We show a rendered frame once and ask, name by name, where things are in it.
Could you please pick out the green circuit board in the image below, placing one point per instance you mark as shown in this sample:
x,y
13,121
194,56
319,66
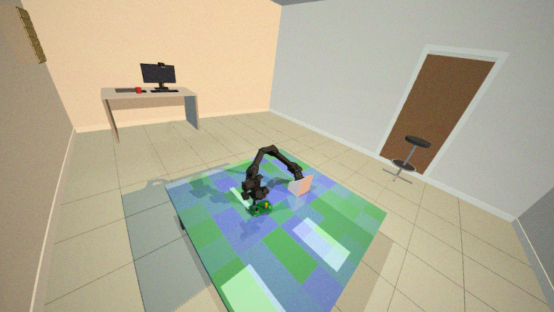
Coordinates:
x,y
260,207

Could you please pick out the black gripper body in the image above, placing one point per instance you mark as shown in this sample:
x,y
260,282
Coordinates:
x,y
245,195

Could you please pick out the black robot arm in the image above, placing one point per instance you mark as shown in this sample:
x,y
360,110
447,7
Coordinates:
x,y
253,180

